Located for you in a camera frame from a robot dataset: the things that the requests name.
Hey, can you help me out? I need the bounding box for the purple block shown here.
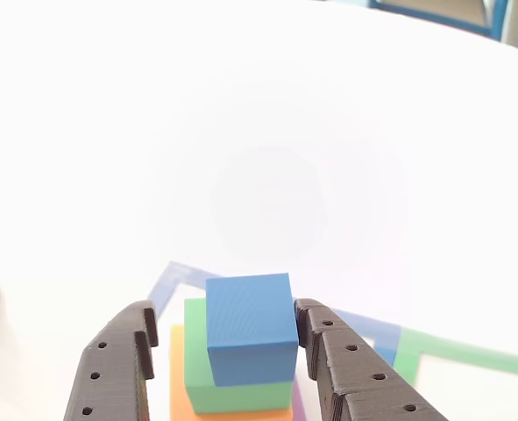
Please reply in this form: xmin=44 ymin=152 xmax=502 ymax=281
xmin=291 ymin=379 xmax=308 ymax=421

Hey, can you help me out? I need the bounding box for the orange block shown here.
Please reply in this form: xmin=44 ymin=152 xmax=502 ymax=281
xmin=169 ymin=323 xmax=294 ymax=421

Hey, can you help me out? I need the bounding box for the green block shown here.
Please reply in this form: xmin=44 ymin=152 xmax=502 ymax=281
xmin=183 ymin=296 xmax=294 ymax=416

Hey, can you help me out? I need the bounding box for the small blue cube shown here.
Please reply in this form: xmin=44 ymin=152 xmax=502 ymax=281
xmin=204 ymin=272 xmax=299 ymax=388

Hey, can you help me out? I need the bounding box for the green tape square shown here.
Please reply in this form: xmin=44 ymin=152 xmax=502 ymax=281
xmin=392 ymin=326 xmax=518 ymax=389

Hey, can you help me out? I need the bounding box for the blue tape square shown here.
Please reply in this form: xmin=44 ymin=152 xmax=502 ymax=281
xmin=146 ymin=261 xmax=403 ymax=368

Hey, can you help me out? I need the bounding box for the blue slatted chair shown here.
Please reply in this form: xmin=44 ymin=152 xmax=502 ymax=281
xmin=367 ymin=0 xmax=509 ymax=41

